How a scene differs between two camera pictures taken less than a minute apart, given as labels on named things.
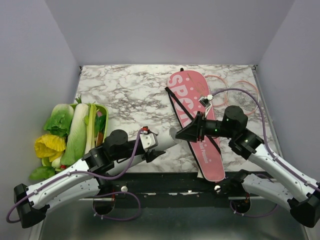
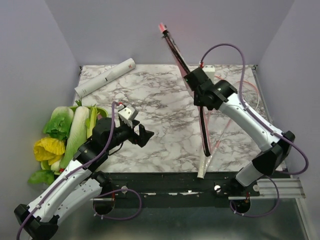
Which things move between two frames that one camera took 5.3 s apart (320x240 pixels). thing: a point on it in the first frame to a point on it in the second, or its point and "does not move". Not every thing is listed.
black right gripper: (196, 129) to (196, 104)
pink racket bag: (190, 92) to (185, 66)
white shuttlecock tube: (165, 139) to (105, 77)
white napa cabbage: (75, 147) does not move
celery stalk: (89, 120) does not move
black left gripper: (153, 154) to (144, 136)
